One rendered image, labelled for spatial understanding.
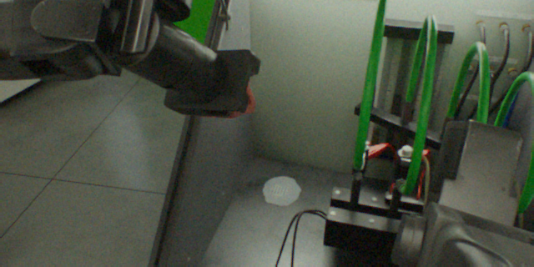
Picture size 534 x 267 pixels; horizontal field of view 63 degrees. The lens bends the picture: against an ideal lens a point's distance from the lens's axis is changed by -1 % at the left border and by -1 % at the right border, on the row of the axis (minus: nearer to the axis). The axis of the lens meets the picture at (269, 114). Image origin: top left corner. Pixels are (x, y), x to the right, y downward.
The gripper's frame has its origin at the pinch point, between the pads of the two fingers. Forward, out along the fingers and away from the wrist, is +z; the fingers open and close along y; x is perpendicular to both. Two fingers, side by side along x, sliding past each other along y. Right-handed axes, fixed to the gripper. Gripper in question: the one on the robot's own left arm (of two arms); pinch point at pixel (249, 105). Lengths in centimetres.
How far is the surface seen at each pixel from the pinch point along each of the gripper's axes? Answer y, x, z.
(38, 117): 256, -24, 130
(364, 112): -10.6, -3.1, 11.5
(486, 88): -24.4, -10.4, 21.7
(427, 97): -17.4, -7.4, 17.5
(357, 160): -8.8, 2.7, 16.7
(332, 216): 3.5, 10.2, 42.6
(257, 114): 34, -14, 55
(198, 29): 197, -120, 200
